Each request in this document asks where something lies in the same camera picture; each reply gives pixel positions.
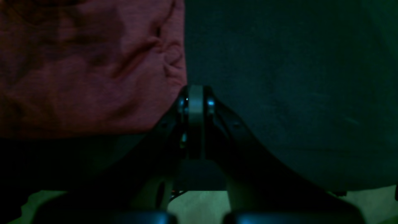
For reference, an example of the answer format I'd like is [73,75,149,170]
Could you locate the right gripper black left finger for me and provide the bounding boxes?
[32,86,194,224]

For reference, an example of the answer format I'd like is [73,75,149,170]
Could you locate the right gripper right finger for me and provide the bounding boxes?
[196,86,364,224]

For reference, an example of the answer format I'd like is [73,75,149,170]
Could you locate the red long-sleeve T-shirt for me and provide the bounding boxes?
[0,0,187,139]

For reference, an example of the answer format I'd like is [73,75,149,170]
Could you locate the black table cloth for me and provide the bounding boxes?
[0,0,398,192]

